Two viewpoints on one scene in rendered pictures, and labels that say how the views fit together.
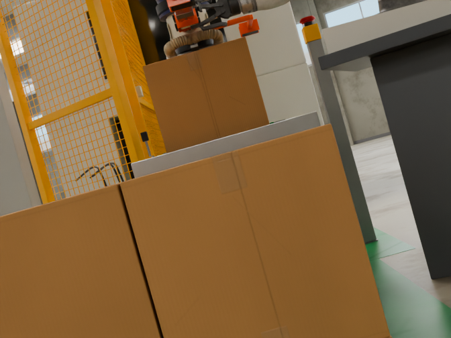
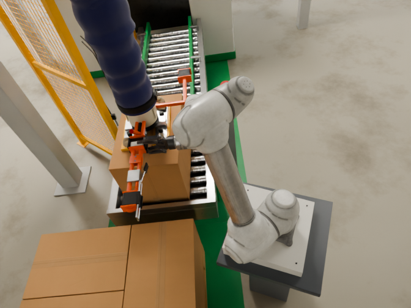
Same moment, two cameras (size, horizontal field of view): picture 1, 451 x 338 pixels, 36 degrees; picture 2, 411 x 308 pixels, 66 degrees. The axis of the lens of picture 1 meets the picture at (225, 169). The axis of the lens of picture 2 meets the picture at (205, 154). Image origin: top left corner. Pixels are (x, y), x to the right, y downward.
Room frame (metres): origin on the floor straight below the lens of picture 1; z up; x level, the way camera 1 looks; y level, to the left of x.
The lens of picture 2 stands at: (1.47, -0.46, 2.30)
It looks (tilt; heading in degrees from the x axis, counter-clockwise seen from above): 50 degrees down; 5
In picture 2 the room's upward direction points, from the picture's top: 11 degrees counter-clockwise
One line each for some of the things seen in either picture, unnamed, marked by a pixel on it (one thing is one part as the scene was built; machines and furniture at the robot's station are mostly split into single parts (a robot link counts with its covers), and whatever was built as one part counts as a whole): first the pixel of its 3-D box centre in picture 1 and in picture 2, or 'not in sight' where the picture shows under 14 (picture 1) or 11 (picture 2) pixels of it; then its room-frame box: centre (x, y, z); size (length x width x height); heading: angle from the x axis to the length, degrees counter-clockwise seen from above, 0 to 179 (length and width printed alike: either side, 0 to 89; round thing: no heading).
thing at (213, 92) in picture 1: (213, 107); (156, 148); (2.86, -0.02, 0.75); 0.60 x 0.40 x 0.40; 177
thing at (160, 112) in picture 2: not in sight; (161, 123); (2.86, -0.11, 0.97); 0.34 x 0.10 x 0.05; 179
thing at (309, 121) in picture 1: (225, 145); (161, 208); (2.51, -0.02, 0.58); 0.70 x 0.03 x 0.06; 89
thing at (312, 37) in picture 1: (339, 134); (230, 140); (3.07, -0.53, 0.50); 0.07 x 0.07 x 1.00; 89
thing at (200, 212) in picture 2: not in sight; (164, 216); (2.50, -0.02, 0.48); 0.70 x 0.03 x 0.15; 89
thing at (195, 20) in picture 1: (186, 20); (137, 144); (2.62, -0.01, 1.08); 0.10 x 0.08 x 0.06; 89
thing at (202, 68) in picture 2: not in sight; (205, 93); (3.67, -0.37, 0.50); 2.31 x 0.05 x 0.19; 179
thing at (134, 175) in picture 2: (183, 9); (134, 178); (2.40, -0.01, 1.07); 0.07 x 0.07 x 0.04; 89
